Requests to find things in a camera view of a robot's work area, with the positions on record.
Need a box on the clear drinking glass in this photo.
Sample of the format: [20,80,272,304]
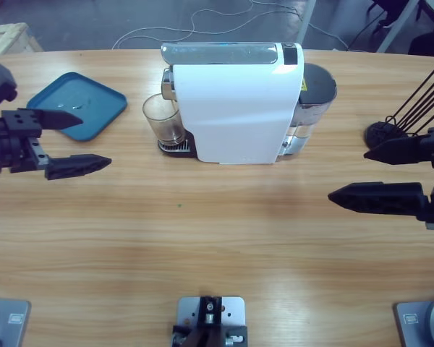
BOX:
[142,93,187,146]

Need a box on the silver coffee machine lever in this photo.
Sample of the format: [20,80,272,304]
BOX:
[161,42,278,67]

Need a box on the white capsule coffee machine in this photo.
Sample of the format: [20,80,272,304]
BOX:
[161,41,307,166]

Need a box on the black capsule holder with rods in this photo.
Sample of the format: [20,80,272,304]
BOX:
[364,59,434,150]

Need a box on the teal square plastic tray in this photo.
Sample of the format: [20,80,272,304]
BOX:
[25,72,128,142]

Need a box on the black drip tray metal grate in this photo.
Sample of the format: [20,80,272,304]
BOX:
[157,132,197,159]

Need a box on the light wooden crate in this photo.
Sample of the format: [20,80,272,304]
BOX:
[0,22,44,57]

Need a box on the black office chair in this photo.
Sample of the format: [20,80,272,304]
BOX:
[367,0,434,59]

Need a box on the white metal table leg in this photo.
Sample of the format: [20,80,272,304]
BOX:
[375,0,420,53]
[296,0,318,46]

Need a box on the black floor cable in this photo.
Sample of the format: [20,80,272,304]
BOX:
[345,7,395,51]

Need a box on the arm grey base plate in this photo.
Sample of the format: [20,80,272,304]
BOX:
[393,296,434,347]
[0,296,33,347]

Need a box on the white floor cable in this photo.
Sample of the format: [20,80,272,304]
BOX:
[111,0,348,51]

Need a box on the grey mount plate dark post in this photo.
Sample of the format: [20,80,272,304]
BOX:
[171,295,249,347]

